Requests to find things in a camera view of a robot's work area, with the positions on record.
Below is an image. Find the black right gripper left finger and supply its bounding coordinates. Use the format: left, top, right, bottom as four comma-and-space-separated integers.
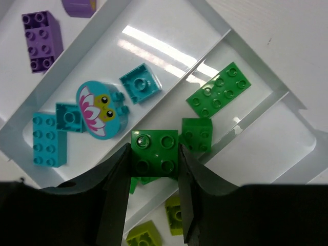
57, 143, 132, 245

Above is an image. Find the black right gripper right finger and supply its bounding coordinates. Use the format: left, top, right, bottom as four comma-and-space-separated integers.
178, 143, 238, 243

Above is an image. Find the yellow-green lego brick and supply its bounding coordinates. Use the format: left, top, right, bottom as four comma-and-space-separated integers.
165, 195, 183, 236

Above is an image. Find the green lego brick top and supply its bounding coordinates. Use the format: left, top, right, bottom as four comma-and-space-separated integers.
130, 130, 179, 177

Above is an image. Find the small green lego brick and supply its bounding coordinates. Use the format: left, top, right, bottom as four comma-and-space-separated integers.
179, 118, 213, 152

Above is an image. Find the lime lego brick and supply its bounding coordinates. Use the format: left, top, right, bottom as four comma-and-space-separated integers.
126, 220, 162, 246

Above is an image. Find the blue decorated lego brick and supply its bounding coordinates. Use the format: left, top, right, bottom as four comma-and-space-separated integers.
76, 80, 130, 140

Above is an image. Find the teal long lego brick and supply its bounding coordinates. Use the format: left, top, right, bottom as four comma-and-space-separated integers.
32, 112, 67, 168

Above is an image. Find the small blue lego brick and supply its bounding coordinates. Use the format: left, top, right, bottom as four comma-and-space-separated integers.
55, 102, 85, 133

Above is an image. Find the teal square lego brick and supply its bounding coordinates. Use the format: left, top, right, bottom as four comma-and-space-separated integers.
119, 63, 161, 104

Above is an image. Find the green lego plate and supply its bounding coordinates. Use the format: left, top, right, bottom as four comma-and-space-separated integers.
186, 62, 251, 118

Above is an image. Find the white compartment sorting tray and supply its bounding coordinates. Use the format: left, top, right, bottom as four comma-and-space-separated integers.
0, 0, 328, 246

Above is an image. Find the purple lego brick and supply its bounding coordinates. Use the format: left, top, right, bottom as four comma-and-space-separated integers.
22, 11, 64, 73
61, 0, 97, 18

